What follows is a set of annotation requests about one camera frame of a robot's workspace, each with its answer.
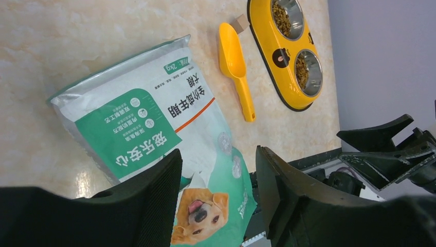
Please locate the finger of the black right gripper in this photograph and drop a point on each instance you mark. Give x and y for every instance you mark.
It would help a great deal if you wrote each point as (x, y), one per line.
(381, 163)

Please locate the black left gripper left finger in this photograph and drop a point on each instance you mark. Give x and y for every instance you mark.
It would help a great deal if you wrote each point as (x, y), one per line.
(137, 212)

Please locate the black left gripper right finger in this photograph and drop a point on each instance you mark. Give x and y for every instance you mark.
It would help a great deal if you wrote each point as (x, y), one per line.
(404, 221)

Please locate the green pet food bag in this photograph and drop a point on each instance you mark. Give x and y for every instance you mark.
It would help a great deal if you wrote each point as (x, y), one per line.
(131, 115)

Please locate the yellow double pet bowl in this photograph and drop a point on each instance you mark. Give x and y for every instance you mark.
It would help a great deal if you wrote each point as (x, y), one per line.
(292, 63)

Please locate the yellow plastic scoop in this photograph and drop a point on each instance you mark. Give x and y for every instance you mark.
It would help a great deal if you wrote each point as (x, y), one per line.
(232, 65)

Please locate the brown pet food kibble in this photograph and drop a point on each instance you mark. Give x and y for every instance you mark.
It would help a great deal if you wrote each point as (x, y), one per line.
(281, 19)

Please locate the small wooden cube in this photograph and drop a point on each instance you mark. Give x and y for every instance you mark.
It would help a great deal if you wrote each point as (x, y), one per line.
(240, 23)

